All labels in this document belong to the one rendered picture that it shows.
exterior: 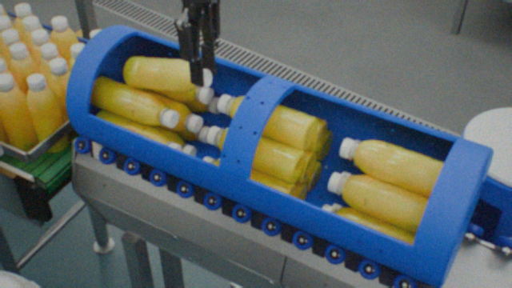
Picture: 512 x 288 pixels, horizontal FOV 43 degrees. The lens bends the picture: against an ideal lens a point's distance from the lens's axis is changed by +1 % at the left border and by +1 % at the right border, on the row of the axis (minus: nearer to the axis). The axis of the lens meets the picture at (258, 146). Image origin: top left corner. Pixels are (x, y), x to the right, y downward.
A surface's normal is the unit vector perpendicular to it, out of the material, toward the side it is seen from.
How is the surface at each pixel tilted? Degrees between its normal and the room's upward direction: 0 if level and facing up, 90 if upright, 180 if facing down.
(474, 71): 0
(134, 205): 70
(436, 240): 65
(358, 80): 0
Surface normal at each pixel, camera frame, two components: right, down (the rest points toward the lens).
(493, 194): -0.66, 0.51
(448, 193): -0.25, -0.32
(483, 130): 0.00, -0.73
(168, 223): -0.47, 0.31
